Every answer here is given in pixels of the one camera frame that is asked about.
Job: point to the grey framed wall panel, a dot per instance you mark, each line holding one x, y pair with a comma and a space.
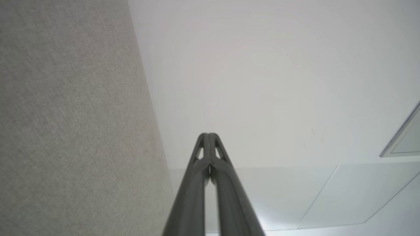
405, 141

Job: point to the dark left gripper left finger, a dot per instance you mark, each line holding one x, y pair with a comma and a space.
190, 203

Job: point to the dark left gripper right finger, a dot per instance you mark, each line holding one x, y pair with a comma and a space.
234, 209

